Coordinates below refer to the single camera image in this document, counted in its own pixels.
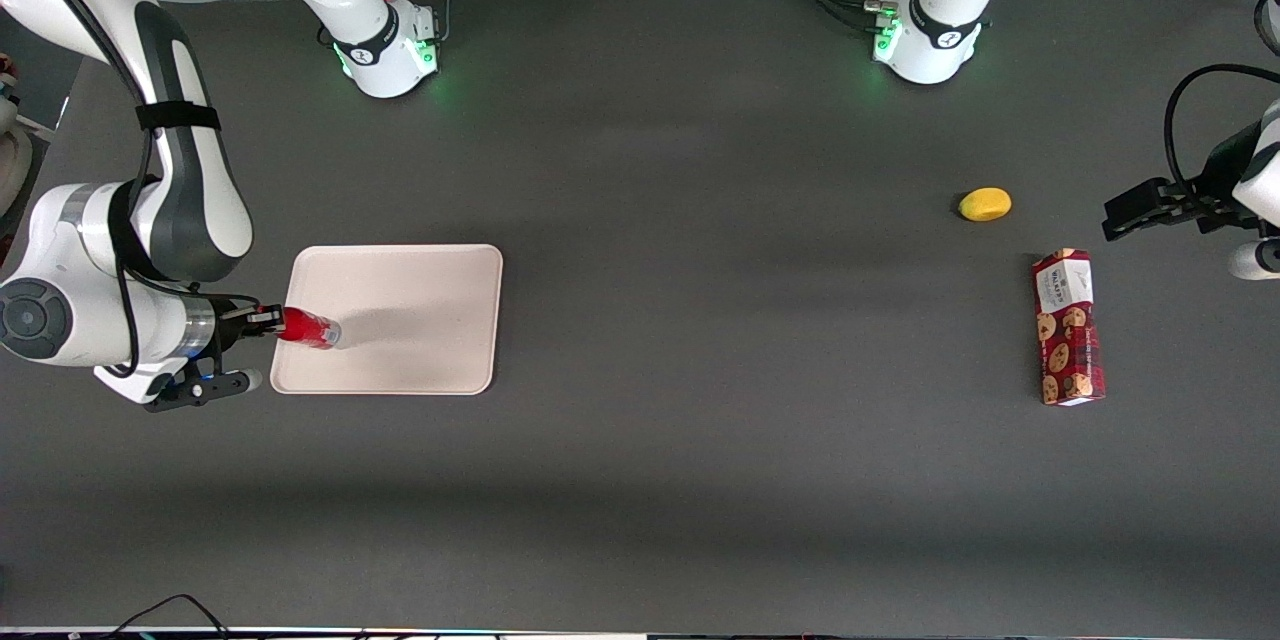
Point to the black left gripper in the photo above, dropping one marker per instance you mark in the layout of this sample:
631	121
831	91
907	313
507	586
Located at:
1209	182

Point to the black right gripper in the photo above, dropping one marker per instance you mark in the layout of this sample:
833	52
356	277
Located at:
231	325

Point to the red coke bottle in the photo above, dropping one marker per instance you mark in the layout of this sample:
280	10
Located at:
308	327

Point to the beige plastic tray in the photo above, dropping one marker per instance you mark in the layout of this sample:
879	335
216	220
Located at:
420	318

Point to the red cookie box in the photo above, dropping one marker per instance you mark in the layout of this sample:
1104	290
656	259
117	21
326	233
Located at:
1068	330

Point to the yellow lemon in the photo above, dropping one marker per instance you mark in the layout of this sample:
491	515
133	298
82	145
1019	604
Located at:
985	204

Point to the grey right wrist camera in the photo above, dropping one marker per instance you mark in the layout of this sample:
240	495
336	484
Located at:
205	388

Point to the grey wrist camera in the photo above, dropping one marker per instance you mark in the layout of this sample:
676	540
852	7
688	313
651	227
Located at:
205	388
1256	260

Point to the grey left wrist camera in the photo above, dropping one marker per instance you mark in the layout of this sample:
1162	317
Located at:
1256	260

